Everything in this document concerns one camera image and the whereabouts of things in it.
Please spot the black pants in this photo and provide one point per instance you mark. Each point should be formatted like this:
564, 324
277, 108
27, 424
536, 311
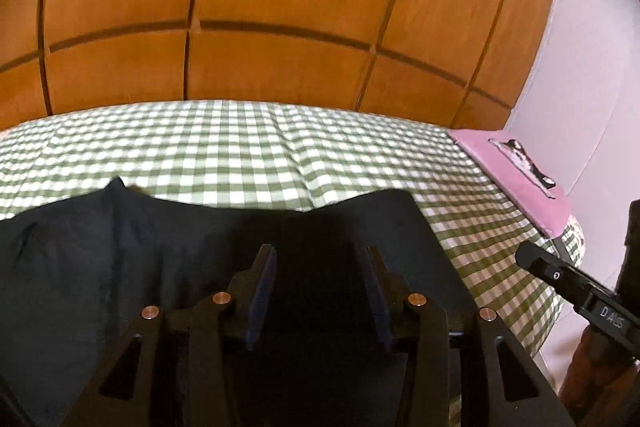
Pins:
75, 273

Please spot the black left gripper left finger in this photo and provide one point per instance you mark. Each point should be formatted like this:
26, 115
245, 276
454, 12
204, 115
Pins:
168, 369

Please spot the black white item on pillow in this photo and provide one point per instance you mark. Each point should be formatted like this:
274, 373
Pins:
514, 151

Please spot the orange wooden wardrobe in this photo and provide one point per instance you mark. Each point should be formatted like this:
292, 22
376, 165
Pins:
458, 63

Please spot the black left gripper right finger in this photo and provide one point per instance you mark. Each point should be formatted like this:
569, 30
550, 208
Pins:
470, 357

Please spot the green checkered bed sheet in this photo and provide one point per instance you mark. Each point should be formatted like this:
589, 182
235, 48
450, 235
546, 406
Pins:
273, 156

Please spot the pink pillow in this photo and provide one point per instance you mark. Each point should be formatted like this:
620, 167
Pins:
550, 216

